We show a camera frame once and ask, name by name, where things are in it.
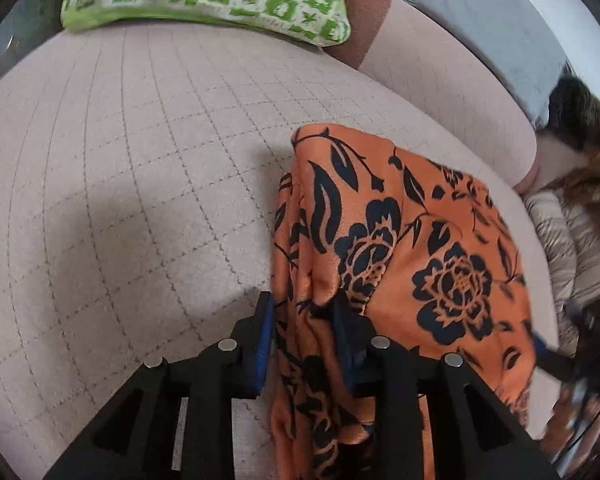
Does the beige striped quilt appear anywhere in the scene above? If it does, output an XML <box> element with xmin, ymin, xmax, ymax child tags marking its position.
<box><xmin>522</xmin><ymin>187</ymin><xmax>600</xmax><ymax>356</ymax></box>

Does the patterned glass door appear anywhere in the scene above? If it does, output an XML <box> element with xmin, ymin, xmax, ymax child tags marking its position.
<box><xmin>0</xmin><ymin>0</ymin><xmax>76</xmax><ymax>96</ymax></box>

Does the pink two-tone bolster pillow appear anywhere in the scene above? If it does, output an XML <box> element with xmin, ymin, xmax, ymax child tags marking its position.
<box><xmin>325</xmin><ymin>0</ymin><xmax>538</xmax><ymax>191</ymax></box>

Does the orange black floral garment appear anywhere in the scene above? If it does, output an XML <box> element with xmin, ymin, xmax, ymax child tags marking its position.
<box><xmin>269</xmin><ymin>122</ymin><xmax>581</xmax><ymax>480</ymax></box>

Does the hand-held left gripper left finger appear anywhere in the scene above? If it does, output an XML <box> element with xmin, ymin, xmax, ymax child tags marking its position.
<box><xmin>42</xmin><ymin>292</ymin><xmax>274</xmax><ymax>480</ymax></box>

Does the grey cloth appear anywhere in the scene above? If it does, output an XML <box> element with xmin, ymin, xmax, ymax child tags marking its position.
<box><xmin>395</xmin><ymin>0</ymin><xmax>571</xmax><ymax>128</ymax></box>

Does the pink quilted bed sheet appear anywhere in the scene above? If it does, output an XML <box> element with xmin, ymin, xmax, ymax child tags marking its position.
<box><xmin>0</xmin><ymin>25</ymin><xmax>563</xmax><ymax>480</ymax></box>

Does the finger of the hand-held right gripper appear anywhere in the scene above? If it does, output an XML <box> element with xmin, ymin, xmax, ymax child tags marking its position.
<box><xmin>530</xmin><ymin>332</ymin><xmax>574</xmax><ymax>382</ymax></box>

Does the black furry garment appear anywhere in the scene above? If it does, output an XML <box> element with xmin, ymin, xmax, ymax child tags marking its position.
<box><xmin>547</xmin><ymin>76</ymin><xmax>600</xmax><ymax>153</ymax></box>

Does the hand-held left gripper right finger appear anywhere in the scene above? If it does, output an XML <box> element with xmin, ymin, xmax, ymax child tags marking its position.
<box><xmin>329</xmin><ymin>291</ymin><xmax>558</xmax><ymax>480</ymax></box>

